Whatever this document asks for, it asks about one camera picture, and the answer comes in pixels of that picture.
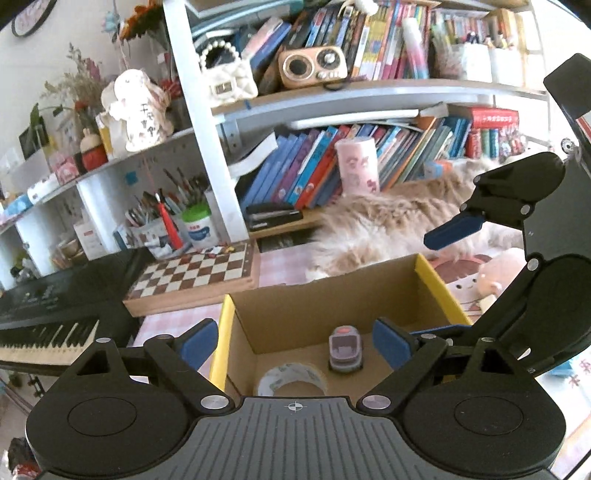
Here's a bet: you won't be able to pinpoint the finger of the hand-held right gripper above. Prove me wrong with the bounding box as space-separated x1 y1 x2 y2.
424 151 566 252
409 254 591 377

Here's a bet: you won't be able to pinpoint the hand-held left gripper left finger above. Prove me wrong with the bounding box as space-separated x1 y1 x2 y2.
69 318 236 415

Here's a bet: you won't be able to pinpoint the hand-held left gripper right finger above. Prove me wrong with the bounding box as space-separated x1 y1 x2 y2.
358 318 536 412

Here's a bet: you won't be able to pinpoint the pink plush pig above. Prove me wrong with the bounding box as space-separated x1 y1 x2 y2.
475 248 527 301

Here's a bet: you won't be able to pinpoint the yellow cardboard box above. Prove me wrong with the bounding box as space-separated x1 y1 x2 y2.
210 253 474 398

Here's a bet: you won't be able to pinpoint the pink checkered desktop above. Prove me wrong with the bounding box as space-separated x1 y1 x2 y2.
131 240 591 476

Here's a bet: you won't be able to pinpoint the fluffy orange cat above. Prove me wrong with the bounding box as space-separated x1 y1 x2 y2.
307 157 527 282

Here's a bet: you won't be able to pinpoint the wooden chessboard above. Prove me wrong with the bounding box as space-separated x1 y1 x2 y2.
124 240 259 317

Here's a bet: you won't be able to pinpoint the row of small colourful books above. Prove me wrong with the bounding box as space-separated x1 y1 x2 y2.
466 127 527 160

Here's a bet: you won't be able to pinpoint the white jar green lid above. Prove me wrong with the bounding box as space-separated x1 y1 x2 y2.
181 205 220 250

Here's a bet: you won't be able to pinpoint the pink printed cup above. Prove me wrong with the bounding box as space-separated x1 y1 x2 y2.
335 138 380 195

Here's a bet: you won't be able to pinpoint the printed pen cup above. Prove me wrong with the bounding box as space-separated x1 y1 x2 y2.
124 191 185 260

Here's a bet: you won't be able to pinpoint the red boxed book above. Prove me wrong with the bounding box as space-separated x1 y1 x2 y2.
464 107 520 132

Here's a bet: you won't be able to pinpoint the black stapler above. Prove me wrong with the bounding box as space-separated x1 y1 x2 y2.
245 202 303 232

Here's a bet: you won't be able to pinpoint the white carton red label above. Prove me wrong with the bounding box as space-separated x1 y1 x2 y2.
74 222 109 259

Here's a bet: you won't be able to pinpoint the black electric piano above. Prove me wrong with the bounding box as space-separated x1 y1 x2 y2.
0 251 148 370

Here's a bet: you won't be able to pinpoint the white light bar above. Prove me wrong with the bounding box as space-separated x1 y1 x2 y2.
291 108 419 130

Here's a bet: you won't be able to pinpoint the white pen box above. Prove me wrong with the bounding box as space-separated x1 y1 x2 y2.
489 46 525 88

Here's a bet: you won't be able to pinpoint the row of leaning books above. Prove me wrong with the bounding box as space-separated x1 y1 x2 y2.
238 117 472 210

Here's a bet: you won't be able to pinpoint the clear pen holder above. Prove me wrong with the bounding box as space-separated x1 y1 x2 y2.
431 28 491 84

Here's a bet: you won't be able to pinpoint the pastel striped tube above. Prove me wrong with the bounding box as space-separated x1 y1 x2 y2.
403 17 430 79

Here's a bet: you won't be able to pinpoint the white bookshelf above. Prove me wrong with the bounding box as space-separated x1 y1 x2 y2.
0 0 550 287

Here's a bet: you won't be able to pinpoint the red round doll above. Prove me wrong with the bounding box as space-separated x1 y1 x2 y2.
79 129 109 174

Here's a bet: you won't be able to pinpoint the row of upright books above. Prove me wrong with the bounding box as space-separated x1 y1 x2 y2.
240 0 432 81

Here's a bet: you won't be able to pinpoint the wooden retro radio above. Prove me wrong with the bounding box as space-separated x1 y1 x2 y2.
278 46 347 89

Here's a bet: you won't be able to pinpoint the pink small box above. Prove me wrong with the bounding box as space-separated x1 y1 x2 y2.
48 157 79 183

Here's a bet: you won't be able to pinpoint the tissue packs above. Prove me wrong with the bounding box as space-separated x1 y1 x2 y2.
0 175 61 217

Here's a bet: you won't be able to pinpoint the white rabbit figurine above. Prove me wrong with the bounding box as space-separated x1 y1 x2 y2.
100 69 174 152

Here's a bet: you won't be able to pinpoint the cream quilted pearl handbag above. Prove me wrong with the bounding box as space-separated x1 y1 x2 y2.
199 41 258 109

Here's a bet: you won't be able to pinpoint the plant picture card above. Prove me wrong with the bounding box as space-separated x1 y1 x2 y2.
18 104 51 160

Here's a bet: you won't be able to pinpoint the dried flower bouquet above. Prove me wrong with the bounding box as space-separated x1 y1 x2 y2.
41 44 105 121

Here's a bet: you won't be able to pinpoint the orange sunflower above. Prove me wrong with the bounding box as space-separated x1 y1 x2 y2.
120 0 169 42

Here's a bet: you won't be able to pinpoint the red handled scissors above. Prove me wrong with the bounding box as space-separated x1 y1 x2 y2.
156 194 183 250

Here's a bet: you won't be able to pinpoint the black wall clock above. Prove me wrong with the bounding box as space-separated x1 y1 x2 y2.
11 0 58 38

